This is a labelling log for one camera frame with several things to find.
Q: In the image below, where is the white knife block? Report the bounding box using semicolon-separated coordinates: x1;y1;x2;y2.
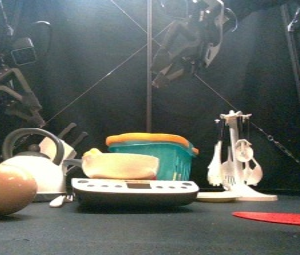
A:
38;136;78;164

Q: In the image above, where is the brown glossy ball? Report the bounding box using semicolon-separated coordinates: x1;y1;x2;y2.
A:
0;162;40;217

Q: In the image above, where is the teal basket with orange rim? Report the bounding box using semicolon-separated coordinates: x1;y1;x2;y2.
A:
105;132;200;182

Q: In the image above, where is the white toy cutlery piece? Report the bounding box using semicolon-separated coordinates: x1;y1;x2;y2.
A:
49;194;76;209

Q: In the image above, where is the white round skimmer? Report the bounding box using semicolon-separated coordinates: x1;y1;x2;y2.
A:
235;116;255;163

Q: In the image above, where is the white utensil stand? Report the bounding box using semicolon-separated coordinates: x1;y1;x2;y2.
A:
219;109;280;203

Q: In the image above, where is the white toy fork turner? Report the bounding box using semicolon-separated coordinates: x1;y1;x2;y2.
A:
207;119;226;187

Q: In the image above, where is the white slotted spatula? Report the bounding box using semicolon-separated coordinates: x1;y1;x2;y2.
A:
222;145;239;192

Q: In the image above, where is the black and white kitchen scale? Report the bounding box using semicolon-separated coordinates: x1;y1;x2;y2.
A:
70;177;201;208

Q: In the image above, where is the white toy spoon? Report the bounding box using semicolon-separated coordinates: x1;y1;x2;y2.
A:
246;157;264;187

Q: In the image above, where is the small cream plate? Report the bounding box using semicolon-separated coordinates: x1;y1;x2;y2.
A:
196;191;243;204

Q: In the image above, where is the red flat mat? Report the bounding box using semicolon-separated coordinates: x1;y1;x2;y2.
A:
231;211;300;228

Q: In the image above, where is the grey vertical frame pole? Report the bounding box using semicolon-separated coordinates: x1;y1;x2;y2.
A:
145;0;155;134

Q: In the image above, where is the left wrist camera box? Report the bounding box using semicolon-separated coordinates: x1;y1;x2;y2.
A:
9;37;40;67

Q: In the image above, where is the grey handled knife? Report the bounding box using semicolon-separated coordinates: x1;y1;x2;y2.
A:
69;131;90;149
57;122;78;140

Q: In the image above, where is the black cable loop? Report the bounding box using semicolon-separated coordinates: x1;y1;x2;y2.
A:
29;20;54;51

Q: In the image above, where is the white kettle with grey handle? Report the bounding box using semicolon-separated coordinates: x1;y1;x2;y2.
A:
0;127;70;203

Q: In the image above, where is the dark slanted frame pole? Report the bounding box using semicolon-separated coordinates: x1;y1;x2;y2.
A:
280;3;300;167

